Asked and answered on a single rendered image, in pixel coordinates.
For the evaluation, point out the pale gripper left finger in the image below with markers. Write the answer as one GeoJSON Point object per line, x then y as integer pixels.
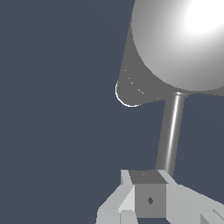
{"type": "Point", "coordinates": [113, 210]}

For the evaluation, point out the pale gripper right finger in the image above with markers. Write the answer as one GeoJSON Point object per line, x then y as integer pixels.
{"type": "Point", "coordinates": [189, 204]}

